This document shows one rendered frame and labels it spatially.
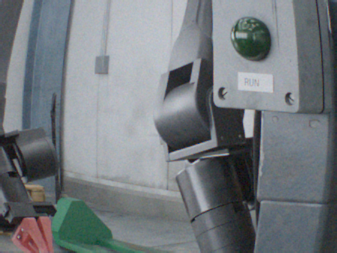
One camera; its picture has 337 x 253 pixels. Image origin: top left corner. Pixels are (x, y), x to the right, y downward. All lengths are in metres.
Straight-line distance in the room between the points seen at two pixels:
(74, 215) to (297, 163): 5.69
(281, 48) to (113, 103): 8.17
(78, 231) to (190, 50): 5.42
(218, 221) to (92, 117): 8.14
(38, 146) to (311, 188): 0.67
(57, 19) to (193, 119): 8.38
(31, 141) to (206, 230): 0.44
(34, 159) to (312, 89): 0.69
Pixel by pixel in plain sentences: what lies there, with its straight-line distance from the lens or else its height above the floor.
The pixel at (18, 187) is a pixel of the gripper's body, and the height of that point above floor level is 1.11.
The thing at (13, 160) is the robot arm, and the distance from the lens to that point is 1.20.
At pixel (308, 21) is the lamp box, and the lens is 0.53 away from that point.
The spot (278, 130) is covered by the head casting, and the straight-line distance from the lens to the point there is 0.59.
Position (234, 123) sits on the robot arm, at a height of 1.22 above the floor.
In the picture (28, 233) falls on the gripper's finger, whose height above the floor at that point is 1.05.
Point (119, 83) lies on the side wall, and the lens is 8.63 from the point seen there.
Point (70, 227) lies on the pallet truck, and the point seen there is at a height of 0.18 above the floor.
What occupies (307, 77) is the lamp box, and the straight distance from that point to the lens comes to 0.53.
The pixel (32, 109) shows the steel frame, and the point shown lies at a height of 0.92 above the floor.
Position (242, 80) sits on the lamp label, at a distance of 0.55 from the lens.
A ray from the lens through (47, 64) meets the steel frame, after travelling 9.11.
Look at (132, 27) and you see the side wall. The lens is 8.54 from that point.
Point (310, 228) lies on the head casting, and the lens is 0.57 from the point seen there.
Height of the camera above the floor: 1.26
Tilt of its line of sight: 3 degrees down
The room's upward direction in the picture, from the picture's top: 2 degrees clockwise
